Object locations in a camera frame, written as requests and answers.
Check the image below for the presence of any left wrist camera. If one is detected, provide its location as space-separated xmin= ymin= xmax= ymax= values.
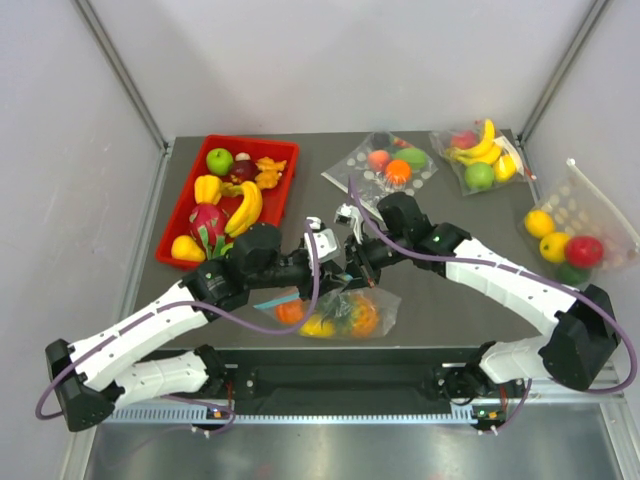
xmin=303 ymin=217 xmax=341 ymax=266

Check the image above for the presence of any small orange pumpkin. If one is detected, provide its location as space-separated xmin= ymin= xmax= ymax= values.
xmin=275 ymin=298 xmax=306 ymax=325

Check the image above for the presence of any dark red mangosteen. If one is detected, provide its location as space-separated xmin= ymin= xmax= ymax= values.
xmin=228 ymin=152 xmax=258 ymax=185

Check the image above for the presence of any green apple in bin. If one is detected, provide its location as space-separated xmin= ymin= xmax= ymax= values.
xmin=206 ymin=148 xmax=234 ymax=176

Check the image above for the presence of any yellow banana bunch in bin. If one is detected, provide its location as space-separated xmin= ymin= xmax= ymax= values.
xmin=222 ymin=181 xmax=263 ymax=238

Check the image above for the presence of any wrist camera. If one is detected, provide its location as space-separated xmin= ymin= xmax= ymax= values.
xmin=334 ymin=203 xmax=364 ymax=244
xmin=303 ymin=217 xmax=341 ymax=266

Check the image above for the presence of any yellow pear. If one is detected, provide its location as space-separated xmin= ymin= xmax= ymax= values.
xmin=170 ymin=235 xmax=207 ymax=263

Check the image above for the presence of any yellow lemon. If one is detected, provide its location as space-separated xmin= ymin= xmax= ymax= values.
xmin=298 ymin=314 xmax=336 ymax=338

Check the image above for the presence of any grey cable duct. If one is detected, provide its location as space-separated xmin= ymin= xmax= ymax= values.
xmin=104 ymin=402 xmax=506 ymax=425

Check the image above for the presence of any blue zip top bag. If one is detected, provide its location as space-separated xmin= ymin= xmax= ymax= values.
xmin=254 ymin=287 xmax=401 ymax=341

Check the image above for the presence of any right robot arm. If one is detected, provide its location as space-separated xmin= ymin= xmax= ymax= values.
xmin=351 ymin=192 xmax=628 ymax=396

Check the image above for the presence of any pink dragon fruit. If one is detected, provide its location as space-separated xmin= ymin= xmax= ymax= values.
xmin=189 ymin=203 xmax=229 ymax=260

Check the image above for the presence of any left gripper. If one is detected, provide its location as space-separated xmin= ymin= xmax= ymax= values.
xmin=248 ymin=251 xmax=346 ymax=302

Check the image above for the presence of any zip bag with bananas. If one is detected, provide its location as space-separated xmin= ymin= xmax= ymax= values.
xmin=429 ymin=118 xmax=537 ymax=196

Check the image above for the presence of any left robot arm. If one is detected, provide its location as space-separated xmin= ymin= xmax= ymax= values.
xmin=42 ymin=217 xmax=340 ymax=433

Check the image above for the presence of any dotted zip bag with fruit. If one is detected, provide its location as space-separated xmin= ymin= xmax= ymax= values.
xmin=322 ymin=131 xmax=437 ymax=218

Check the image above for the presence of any toy pineapple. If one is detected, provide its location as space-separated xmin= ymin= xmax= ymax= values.
xmin=324 ymin=293 xmax=379 ymax=339

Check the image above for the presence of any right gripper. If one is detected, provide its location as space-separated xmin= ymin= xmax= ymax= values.
xmin=337 ymin=230 xmax=412 ymax=294

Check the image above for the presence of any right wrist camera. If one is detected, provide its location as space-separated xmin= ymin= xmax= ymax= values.
xmin=334 ymin=203 xmax=364 ymax=244

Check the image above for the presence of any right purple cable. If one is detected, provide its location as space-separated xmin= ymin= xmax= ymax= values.
xmin=347 ymin=174 xmax=639 ymax=435

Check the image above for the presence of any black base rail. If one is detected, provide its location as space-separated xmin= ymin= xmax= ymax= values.
xmin=168 ymin=347 xmax=525 ymax=413

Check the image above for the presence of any dotted bag with lemons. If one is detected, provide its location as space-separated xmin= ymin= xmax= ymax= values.
xmin=519 ymin=158 xmax=639 ymax=286

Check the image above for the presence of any yellow bell pepper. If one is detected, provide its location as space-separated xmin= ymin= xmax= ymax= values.
xmin=194 ymin=174 xmax=223 ymax=205

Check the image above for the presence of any red plastic bin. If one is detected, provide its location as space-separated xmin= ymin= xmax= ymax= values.
xmin=155 ymin=135 xmax=299 ymax=270

